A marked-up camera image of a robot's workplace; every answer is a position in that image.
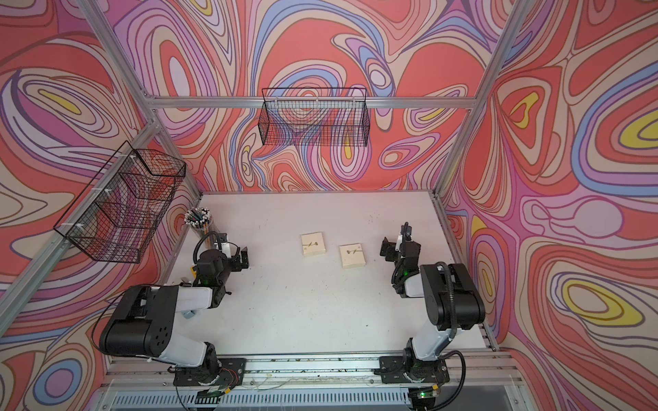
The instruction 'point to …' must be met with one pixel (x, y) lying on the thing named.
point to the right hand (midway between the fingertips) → (398, 244)
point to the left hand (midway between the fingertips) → (236, 248)
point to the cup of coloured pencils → (200, 219)
